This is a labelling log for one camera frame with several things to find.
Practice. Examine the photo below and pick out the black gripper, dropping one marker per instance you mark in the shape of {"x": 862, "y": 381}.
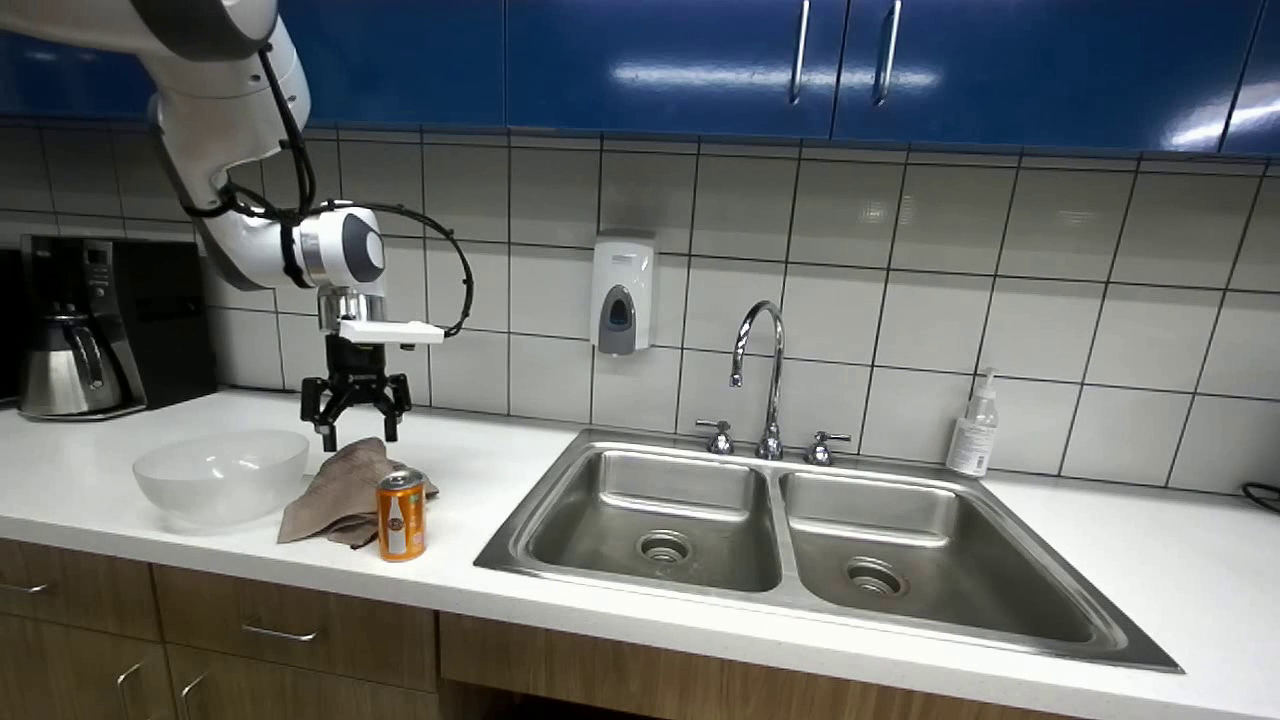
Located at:
{"x": 356, "y": 365}

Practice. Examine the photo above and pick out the brown waffle towel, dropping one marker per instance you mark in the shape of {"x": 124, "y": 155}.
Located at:
{"x": 341, "y": 493}

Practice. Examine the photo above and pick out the translucent white plastic bowl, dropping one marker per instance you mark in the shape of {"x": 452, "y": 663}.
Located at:
{"x": 213, "y": 482}

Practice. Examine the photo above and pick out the orange soda can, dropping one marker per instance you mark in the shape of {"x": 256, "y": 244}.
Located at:
{"x": 403, "y": 518}

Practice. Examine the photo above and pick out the wooden drawer front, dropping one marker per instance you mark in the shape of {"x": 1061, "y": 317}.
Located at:
{"x": 293, "y": 625}
{"x": 81, "y": 587}

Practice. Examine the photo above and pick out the black coffee maker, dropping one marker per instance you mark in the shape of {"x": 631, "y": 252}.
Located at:
{"x": 147, "y": 306}

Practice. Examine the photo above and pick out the wooden base cabinet door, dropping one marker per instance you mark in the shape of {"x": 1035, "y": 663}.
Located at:
{"x": 66, "y": 675}
{"x": 304, "y": 695}

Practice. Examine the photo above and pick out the steel coffee carafe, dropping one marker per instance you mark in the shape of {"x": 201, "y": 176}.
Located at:
{"x": 66, "y": 365}

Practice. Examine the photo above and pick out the wooden sink front panel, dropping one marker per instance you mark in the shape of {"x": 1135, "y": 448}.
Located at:
{"x": 641, "y": 675}

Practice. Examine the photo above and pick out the chrome gooseneck faucet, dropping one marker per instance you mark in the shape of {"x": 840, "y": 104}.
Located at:
{"x": 772, "y": 384}

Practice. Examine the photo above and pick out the stainless steel double sink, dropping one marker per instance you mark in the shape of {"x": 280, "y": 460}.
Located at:
{"x": 813, "y": 544}

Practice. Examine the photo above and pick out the clear pump soap bottle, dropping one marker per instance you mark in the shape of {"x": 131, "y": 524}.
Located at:
{"x": 972, "y": 435}

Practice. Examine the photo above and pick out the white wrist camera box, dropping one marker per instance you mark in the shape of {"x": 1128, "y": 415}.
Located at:
{"x": 392, "y": 332}

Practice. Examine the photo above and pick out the white wall soap dispenser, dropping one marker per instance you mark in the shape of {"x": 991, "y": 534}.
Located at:
{"x": 622, "y": 295}

